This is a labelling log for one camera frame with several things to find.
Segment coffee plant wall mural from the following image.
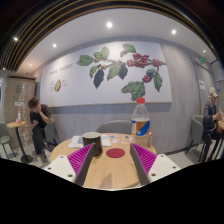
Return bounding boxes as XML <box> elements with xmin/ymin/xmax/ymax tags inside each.
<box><xmin>39</xmin><ymin>40</ymin><xmax>173</xmax><ymax>108</ymax></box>

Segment person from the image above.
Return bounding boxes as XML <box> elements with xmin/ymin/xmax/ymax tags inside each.
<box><xmin>27</xmin><ymin>96</ymin><xmax>54</xmax><ymax>168</ymax></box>
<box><xmin>201</xmin><ymin>86</ymin><xmax>224</xmax><ymax>163</ymax></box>

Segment white paper sheet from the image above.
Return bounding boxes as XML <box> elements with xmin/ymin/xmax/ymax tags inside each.
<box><xmin>68</xmin><ymin>134</ymin><xmax>113</xmax><ymax>149</ymax></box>

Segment clear red-capped drink bottle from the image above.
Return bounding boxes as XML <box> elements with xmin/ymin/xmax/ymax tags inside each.
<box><xmin>130</xmin><ymin>97</ymin><xmax>151</xmax><ymax>148</ymax></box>

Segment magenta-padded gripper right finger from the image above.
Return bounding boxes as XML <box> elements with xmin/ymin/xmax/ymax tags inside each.
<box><xmin>129</xmin><ymin>142</ymin><xmax>182</xmax><ymax>186</ymax></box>

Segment small round wooden table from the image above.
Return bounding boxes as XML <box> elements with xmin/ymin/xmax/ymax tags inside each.
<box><xmin>6</xmin><ymin>120</ymin><xmax>34</xmax><ymax>164</ymax></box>

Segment flat round red coaster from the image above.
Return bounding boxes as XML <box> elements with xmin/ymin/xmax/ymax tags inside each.
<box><xmin>105</xmin><ymin>147</ymin><xmax>126</xmax><ymax>159</ymax></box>

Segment round ceiling lights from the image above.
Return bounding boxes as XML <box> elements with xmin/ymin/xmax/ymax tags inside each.
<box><xmin>12</xmin><ymin>21</ymin><xmax>208</xmax><ymax>68</ymax></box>

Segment small clear bottle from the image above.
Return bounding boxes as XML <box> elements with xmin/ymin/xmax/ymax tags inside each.
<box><xmin>15</xmin><ymin>110</ymin><xmax>23</xmax><ymax>125</ymax></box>

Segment black mug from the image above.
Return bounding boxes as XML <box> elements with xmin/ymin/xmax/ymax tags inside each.
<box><xmin>81</xmin><ymin>131</ymin><xmax>103</xmax><ymax>157</ymax></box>

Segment light wooden cabinet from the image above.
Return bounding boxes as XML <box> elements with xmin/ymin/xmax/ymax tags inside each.
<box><xmin>3</xmin><ymin>76</ymin><xmax>37</xmax><ymax>148</ymax></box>

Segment small wooden box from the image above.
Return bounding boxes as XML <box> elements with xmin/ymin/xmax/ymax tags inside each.
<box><xmin>132</xmin><ymin>132</ymin><xmax>153</xmax><ymax>148</ymax></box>

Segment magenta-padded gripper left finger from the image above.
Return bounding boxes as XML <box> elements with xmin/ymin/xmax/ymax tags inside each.
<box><xmin>42</xmin><ymin>143</ymin><xmax>96</xmax><ymax>188</ymax></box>

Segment white wall notice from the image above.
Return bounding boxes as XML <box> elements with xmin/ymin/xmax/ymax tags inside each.
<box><xmin>198</xmin><ymin>79</ymin><xmax>207</xmax><ymax>91</ymax></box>

